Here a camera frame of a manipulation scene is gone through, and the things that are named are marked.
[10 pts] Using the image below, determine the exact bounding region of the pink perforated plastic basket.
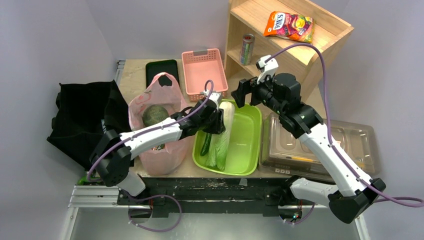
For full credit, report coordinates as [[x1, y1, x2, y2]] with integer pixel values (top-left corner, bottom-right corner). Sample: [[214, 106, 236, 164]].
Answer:
[[181, 48, 228, 102]]

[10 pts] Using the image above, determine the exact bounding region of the black cloth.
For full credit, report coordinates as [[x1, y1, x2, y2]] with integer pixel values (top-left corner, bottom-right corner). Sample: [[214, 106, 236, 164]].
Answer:
[[47, 80, 131, 171]]

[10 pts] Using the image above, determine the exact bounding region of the black rectangular tray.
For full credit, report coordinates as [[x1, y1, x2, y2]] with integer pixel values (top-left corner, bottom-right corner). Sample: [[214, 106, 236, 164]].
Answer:
[[145, 59, 180, 87]]

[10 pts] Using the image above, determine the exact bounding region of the green plastic tray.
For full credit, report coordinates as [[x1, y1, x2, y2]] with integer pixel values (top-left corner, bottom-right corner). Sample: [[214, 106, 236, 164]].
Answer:
[[192, 105, 263, 176]]

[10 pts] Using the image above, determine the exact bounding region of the silver drink can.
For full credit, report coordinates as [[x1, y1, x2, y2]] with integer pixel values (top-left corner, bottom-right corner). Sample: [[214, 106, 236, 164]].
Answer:
[[239, 33, 255, 66]]

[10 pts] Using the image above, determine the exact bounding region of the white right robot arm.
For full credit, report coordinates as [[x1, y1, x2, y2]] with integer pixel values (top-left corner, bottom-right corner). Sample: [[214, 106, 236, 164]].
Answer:
[[231, 73, 386, 224]]

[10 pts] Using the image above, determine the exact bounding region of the pink plastic grocery bag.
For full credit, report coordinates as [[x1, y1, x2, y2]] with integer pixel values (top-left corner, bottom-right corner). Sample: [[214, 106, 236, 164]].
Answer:
[[128, 72, 189, 176]]

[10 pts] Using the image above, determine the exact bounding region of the orange snack packet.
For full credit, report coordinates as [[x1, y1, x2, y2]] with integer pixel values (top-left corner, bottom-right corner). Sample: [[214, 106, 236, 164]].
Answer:
[[262, 11, 315, 44]]

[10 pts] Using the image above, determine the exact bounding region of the green netted melon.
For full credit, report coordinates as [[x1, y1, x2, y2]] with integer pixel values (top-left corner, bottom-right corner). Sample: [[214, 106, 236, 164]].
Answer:
[[142, 104, 170, 127]]

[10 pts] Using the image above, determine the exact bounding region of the clear plastic toolbox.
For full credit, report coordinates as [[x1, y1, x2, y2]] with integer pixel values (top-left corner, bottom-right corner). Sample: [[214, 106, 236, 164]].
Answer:
[[258, 112, 381, 183]]

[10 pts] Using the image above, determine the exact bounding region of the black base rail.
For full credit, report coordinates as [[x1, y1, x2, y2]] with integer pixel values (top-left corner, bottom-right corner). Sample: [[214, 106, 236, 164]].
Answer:
[[67, 177, 363, 220]]

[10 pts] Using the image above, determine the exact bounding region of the napa cabbage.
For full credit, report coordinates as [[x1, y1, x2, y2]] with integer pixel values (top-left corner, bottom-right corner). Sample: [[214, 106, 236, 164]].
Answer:
[[205, 101, 235, 171]]

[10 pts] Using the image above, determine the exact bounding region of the green cucumber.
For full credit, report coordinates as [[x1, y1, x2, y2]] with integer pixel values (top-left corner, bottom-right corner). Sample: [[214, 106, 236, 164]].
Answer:
[[200, 133, 212, 157]]

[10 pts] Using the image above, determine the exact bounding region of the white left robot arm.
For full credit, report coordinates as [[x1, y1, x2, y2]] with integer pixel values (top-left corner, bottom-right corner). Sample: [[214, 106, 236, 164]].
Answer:
[[87, 100, 226, 205]]

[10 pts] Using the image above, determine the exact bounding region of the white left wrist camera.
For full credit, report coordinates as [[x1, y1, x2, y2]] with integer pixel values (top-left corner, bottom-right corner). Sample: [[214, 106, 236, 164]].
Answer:
[[200, 90, 223, 109]]

